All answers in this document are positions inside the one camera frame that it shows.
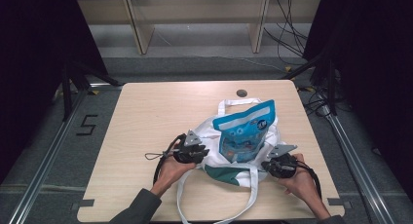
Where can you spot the white tote bag coloured blobs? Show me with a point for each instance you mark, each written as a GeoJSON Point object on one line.
{"type": "Point", "coordinates": [209, 134]}

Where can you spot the person's right hand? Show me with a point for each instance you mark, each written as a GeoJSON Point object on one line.
{"type": "Point", "coordinates": [303, 185]}

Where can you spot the round table grommet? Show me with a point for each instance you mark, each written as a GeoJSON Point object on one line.
{"type": "Point", "coordinates": [242, 93]}

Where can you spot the black metal stand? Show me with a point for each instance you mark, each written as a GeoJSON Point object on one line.
{"type": "Point", "coordinates": [69, 87]}
{"type": "Point", "coordinates": [329, 84]}

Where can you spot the dark curtain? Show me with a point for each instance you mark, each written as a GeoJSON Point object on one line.
{"type": "Point", "coordinates": [373, 71]}
{"type": "Point", "coordinates": [32, 55]}

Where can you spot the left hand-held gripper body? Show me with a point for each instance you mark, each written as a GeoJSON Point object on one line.
{"type": "Point", "coordinates": [186, 152]}

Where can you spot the blue snack packet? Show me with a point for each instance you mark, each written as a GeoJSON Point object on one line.
{"type": "Point", "coordinates": [243, 133]}

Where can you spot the aluminium floor rail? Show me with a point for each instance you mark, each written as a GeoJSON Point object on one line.
{"type": "Point", "coordinates": [45, 159]}
{"type": "Point", "coordinates": [354, 165]}

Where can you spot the person's left hand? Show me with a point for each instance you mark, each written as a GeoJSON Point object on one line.
{"type": "Point", "coordinates": [170, 175]}

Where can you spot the light wooden shelf unit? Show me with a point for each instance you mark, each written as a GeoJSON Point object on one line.
{"type": "Point", "coordinates": [142, 29]}

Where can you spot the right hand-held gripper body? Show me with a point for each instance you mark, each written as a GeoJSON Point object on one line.
{"type": "Point", "coordinates": [282, 165]}

